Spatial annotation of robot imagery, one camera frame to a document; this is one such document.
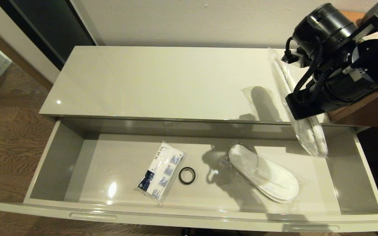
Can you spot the brown wooden side table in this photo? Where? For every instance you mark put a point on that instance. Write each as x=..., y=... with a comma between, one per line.
x=372, y=111

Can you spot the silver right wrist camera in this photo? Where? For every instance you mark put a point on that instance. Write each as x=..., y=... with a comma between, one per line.
x=300, y=59

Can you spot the white slippers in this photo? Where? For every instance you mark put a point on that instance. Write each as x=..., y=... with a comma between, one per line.
x=264, y=173
x=312, y=137

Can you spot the glossy white wide drawer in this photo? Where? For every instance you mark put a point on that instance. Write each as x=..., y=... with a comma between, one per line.
x=116, y=170

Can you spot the white tissue packet blue print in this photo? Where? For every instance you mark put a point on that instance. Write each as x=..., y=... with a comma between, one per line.
x=161, y=170

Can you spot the dark sliding door panel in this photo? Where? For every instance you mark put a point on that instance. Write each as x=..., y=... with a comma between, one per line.
x=51, y=26

